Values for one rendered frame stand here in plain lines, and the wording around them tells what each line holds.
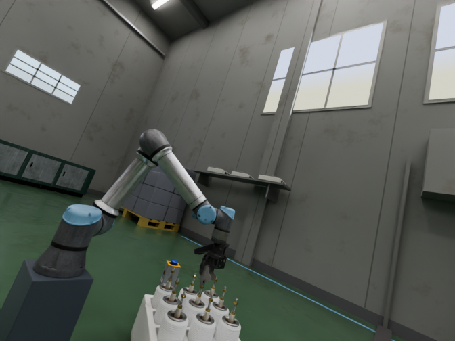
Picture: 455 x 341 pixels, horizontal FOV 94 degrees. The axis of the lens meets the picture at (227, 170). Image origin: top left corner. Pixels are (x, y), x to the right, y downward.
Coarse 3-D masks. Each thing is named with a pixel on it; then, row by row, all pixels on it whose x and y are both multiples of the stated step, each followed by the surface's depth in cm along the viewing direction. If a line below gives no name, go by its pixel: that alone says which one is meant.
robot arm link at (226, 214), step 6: (222, 210) 100; (228, 210) 99; (234, 210) 102; (222, 216) 98; (228, 216) 99; (216, 222) 98; (222, 222) 98; (228, 222) 99; (216, 228) 98; (222, 228) 97; (228, 228) 99
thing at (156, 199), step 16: (160, 176) 401; (192, 176) 461; (144, 192) 410; (160, 192) 405; (176, 192) 432; (128, 208) 424; (144, 208) 392; (160, 208) 408; (176, 208) 438; (144, 224) 385; (160, 224) 411; (176, 224) 440
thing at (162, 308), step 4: (160, 300) 89; (160, 304) 88; (164, 304) 87; (168, 304) 87; (160, 308) 87; (164, 308) 86; (168, 308) 86; (172, 308) 86; (176, 308) 87; (156, 312) 88; (160, 312) 86; (164, 312) 86; (156, 316) 87; (160, 316) 86; (156, 320) 86; (160, 320) 85; (156, 324) 85; (160, 324) 85
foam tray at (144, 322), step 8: (144, 296) 102; (152, 296) 104; (144, 304) 97; (144, 312) 93; (152, 312) 91; (136, 320) 100; (144, 320) 88; (152, 320) 85; (136, 328) 95; (144, 328) 84; (152, 328) 80; (136, 336) 90; (144, 336) 81; (152, 336) 76; (184, 336) 81
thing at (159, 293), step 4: (156, 288) 100; (156, 292) 98; (160, 292) 97; (164, 292) 97; (168, 292) 98; (156, 296) 97; (160, 296) 97; (152, 300) 98; (156, 300) 97; (152, 304) 97; (156, 304) 96; (156, 308) 96
